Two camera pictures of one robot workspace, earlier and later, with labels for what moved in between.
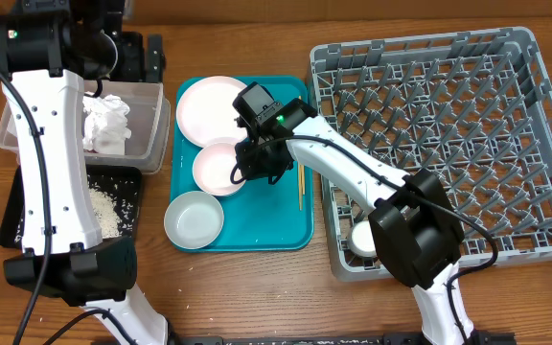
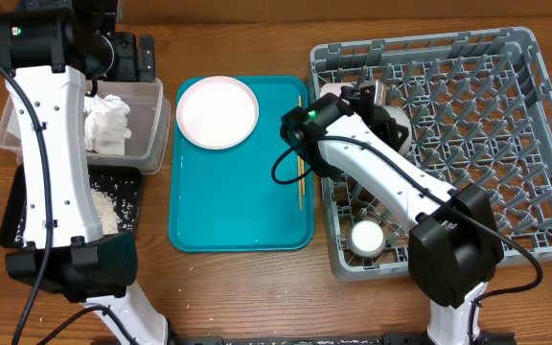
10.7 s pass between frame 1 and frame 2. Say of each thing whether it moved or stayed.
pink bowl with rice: moved
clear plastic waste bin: stayed
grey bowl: moved
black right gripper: moved
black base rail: stayed
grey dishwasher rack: stayed
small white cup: stayed
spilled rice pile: stayed
